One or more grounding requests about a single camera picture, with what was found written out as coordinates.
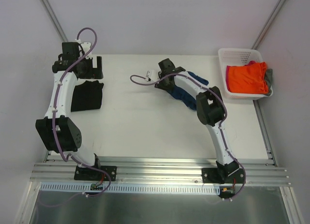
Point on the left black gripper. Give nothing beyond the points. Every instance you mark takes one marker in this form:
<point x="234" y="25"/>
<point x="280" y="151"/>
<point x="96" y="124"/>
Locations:
<point x="94" y="70"/>

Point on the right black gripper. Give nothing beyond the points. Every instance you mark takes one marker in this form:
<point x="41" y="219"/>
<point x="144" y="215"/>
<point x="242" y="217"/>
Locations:
<point x="162" y="83"/>

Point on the blue t shirt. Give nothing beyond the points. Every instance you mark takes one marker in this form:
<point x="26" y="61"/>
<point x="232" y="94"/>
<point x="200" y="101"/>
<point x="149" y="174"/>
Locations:
<point x="182" y="95"/>

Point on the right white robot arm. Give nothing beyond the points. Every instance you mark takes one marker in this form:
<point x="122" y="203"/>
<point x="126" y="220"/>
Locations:
<point x="210" y="109"/>

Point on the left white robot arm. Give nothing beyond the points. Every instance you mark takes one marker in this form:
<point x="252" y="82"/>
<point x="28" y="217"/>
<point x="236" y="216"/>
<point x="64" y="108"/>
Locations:
<point x="57" y="130"/>

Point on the folded black t shirt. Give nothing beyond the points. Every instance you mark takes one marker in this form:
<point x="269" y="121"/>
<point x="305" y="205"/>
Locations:
<point x="87" y="96"/>

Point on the white plastic basket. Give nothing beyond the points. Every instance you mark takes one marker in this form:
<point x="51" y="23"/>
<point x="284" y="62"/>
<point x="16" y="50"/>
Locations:
<point x="238" y="57"/>

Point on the orange t shirt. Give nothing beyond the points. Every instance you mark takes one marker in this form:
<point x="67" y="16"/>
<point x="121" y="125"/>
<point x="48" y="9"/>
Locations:
<point x="259" y="86"/>

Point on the grey t shirt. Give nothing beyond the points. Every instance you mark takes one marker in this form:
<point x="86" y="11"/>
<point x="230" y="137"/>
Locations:
<point x="268" y="78"/>

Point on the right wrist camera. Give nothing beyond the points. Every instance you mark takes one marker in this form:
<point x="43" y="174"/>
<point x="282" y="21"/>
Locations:
<point x="151" y="76"/>

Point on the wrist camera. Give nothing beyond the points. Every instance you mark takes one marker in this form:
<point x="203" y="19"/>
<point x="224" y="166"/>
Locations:
<point x="151" y="76"/>
<point x="84" y="47"/>

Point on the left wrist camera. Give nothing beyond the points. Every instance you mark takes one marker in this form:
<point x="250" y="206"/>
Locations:
<point x="84" y="47"/>

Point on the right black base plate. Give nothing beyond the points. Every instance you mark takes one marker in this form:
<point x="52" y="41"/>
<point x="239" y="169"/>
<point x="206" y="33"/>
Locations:
<point x="212" y="175"/>

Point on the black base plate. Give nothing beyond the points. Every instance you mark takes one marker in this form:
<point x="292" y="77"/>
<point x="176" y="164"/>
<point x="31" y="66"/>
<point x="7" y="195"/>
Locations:
<point x="86" y="174"/>
<point x="212" y="175"/>

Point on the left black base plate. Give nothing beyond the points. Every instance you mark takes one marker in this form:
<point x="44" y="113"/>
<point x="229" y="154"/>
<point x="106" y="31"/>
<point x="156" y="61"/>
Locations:
<point x="86" y="174"/>

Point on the aluminium mounting rail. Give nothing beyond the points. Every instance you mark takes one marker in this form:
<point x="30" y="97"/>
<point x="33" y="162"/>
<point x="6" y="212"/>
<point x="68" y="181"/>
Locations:
<point x="162" y="171"/>

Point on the white slotted cable duct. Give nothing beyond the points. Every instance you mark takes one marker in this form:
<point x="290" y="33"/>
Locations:
<point x="132" y="188"/>

